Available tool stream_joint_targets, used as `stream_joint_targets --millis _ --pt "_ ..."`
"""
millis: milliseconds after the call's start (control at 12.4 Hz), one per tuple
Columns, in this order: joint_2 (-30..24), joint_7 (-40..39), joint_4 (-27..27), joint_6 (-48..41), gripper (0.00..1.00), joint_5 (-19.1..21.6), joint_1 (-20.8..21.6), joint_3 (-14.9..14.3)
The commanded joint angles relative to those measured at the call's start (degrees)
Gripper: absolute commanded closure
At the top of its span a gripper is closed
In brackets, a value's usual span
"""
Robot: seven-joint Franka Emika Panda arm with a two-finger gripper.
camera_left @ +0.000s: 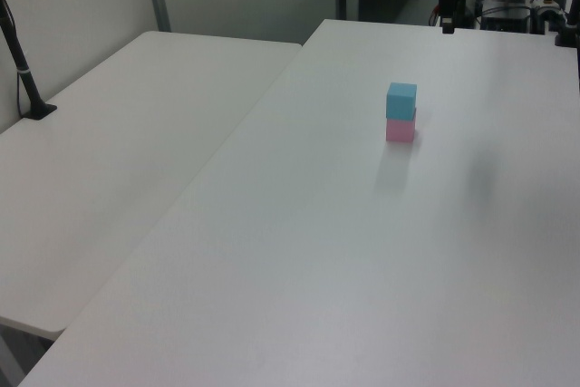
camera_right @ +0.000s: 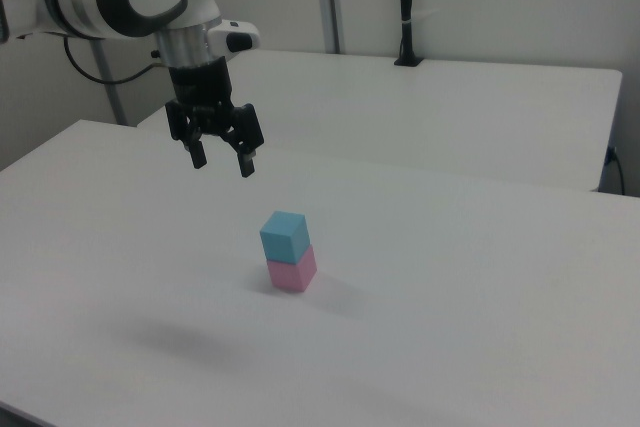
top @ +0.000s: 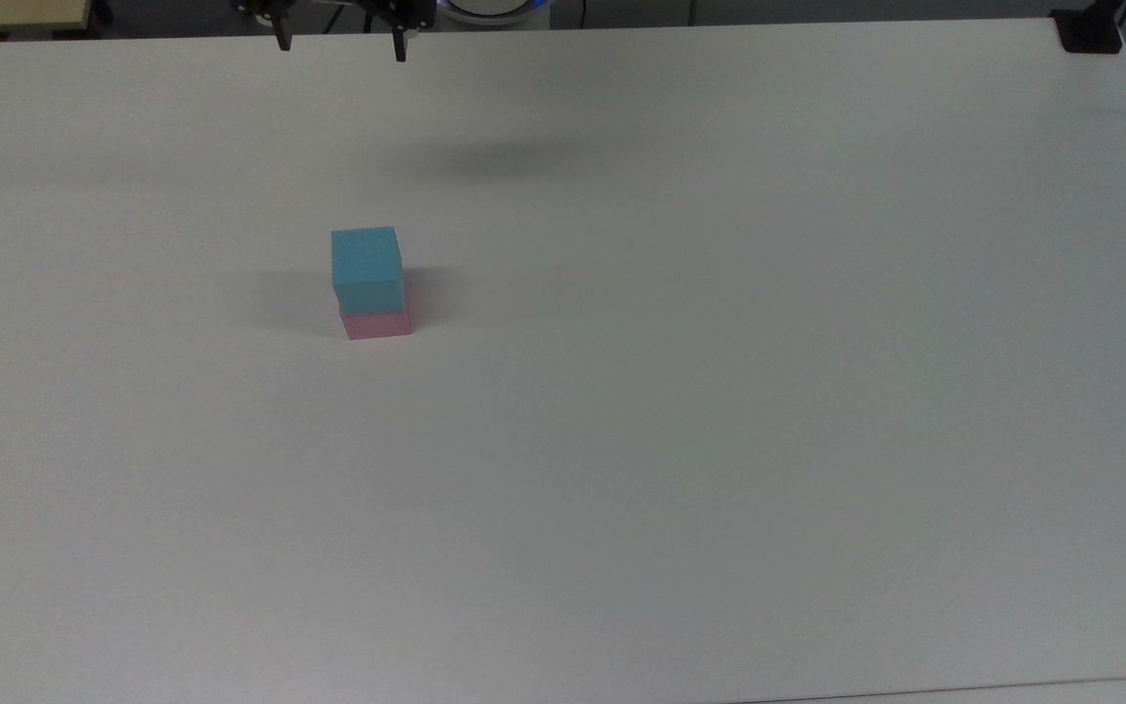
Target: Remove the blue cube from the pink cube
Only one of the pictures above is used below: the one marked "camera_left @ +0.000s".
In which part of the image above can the black electronics box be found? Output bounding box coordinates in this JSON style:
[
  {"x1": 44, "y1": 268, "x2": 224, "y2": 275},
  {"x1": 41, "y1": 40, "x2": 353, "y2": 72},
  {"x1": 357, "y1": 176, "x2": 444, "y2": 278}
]
[{"x1": 480, "y1": 5, "x2": 532, "y2": 34}]

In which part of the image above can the black clamp pole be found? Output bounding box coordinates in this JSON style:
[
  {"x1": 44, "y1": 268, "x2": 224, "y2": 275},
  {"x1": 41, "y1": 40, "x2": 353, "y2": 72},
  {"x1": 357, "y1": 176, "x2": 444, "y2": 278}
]
[{"x1": 554, "y1": 0, "x2": 580, "y2": 48}]

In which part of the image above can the black camera pole with foot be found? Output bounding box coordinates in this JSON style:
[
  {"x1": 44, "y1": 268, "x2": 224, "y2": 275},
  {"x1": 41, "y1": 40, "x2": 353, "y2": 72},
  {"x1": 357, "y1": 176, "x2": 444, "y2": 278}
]
[{"x1": 0, "y1": 0, "x2": 59, "y2": 122}]

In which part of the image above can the pink cube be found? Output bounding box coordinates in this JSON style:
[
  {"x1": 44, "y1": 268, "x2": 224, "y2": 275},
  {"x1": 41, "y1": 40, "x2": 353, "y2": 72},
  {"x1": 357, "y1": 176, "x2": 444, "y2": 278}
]
[{"x1": 385, "y1": 108, "x2": 418, "y2": 142}]

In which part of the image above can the blue cube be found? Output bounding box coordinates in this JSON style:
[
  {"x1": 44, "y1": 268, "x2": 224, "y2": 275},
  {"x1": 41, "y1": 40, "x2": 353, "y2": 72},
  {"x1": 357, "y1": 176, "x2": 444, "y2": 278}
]
[{"x1": 384, "y1": 82, "x2": 418, "y2": 121}]

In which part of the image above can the black cable on pole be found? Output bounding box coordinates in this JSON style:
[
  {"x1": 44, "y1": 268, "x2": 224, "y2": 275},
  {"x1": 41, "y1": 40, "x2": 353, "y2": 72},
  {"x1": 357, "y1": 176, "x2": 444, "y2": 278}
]
[{"x1": 14, "y1": 70, "x2": 26, "y2": 117}]

